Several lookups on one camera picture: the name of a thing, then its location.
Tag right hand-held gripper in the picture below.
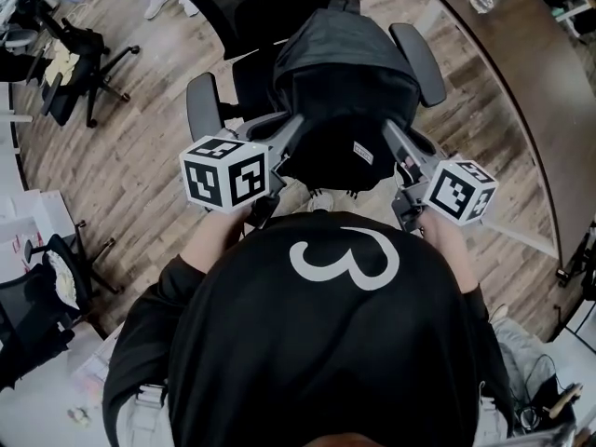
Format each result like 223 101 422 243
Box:
381 119 499 235

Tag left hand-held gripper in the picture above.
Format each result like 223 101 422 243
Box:
179 112 308 231

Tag black chair with padded armrests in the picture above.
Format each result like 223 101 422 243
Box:
185 0 447 157

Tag black backpack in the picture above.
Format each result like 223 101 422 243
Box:
272 0 423 193

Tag person's right forearm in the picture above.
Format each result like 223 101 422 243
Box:
418 211 481 293

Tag person's left forearm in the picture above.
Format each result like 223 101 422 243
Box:
179 206 251 277

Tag black office chair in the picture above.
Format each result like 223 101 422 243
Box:
25 16 141 129
0 221 126 390

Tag person's white shoe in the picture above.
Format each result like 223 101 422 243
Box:
306 192 335 213

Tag dark brown curved table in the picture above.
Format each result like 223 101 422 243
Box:
428 0 596 269

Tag person's black shirt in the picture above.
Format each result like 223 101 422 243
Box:
102 211 518 447

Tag pale yellow cloth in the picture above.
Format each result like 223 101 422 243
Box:
46 42 85 88

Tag white box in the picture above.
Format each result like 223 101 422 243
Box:
0 188 78 274

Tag white crumpled cloth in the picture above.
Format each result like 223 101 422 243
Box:
46 248 81 311

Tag white desk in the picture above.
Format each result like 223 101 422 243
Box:
0 323 125 447

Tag black tangled cables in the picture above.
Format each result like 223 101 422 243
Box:
509 351 586 437

